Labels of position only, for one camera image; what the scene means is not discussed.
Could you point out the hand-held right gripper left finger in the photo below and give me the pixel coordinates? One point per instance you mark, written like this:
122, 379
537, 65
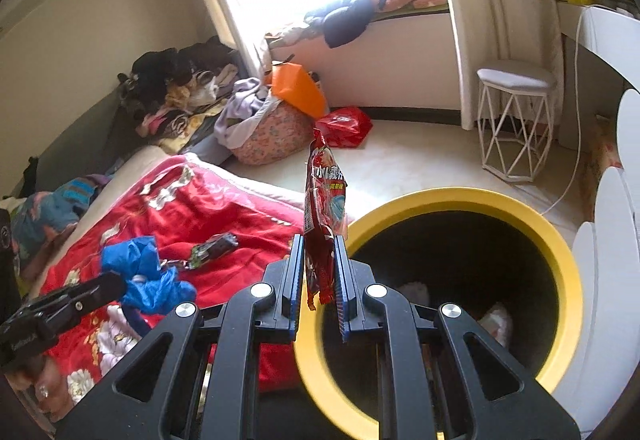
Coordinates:
298, 280

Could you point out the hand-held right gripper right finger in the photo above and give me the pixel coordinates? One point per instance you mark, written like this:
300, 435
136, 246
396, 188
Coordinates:
341, 290

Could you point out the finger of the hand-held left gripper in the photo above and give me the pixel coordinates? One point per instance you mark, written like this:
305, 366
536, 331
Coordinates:
82, 295
136, 320

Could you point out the blue plastic bag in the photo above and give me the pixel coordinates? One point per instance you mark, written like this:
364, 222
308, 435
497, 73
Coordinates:
145, 270

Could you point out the red snack packet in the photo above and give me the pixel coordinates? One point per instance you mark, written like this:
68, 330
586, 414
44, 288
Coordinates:
322, 220

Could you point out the white foam fruit net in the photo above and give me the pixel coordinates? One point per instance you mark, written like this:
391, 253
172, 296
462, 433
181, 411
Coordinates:
415, 291

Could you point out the yellow rimmed black bin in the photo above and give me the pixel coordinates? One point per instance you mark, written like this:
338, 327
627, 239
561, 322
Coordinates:
560, 260

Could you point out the person's left hand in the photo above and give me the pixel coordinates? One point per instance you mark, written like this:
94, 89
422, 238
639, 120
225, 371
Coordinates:
45, 377

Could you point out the teal patterned cloth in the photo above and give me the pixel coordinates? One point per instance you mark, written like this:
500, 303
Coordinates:
50, 215

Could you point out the dark green wrapper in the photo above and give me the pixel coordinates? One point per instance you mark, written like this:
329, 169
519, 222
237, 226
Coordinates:
215, 247

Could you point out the red floral blanket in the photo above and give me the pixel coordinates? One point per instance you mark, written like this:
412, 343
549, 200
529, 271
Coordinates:
225, 200

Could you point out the floral fabric bag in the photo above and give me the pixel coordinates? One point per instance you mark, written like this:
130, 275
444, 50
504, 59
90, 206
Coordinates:
272, 137

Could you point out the red plastic bag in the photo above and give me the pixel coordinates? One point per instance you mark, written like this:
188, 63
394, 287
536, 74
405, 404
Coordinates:
345, 127

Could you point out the lavender garment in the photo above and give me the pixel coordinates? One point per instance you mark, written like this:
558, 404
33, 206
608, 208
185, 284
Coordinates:
240, 110

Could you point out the orange paper bag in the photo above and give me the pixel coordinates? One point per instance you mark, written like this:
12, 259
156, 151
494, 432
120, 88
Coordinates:
297, 90

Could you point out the pile of mixed clothes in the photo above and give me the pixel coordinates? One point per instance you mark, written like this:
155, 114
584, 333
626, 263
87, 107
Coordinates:
170, 85

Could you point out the patterned fabric heap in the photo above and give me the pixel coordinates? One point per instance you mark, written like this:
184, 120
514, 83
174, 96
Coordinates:
292, 35

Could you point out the dark padded jacket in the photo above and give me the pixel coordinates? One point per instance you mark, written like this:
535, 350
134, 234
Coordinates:
345, 20

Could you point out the white petal shaped chair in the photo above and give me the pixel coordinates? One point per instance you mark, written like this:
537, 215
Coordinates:
615, 220

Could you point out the white desk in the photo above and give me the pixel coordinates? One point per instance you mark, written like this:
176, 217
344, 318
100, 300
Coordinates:
607, 45

